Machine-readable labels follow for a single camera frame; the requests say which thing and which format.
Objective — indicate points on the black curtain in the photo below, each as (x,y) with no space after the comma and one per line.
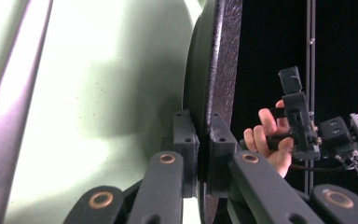
(348,62)

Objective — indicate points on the grey metal pole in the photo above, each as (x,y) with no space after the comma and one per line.
(310,46)

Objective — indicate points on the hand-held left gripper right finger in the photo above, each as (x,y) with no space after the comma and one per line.
(220,137)

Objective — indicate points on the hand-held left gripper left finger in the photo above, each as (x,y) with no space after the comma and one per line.
(188,137)

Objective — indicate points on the black round plate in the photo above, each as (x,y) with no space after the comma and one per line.
(220,46)

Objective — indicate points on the green tray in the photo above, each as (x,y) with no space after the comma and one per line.
(90,93)

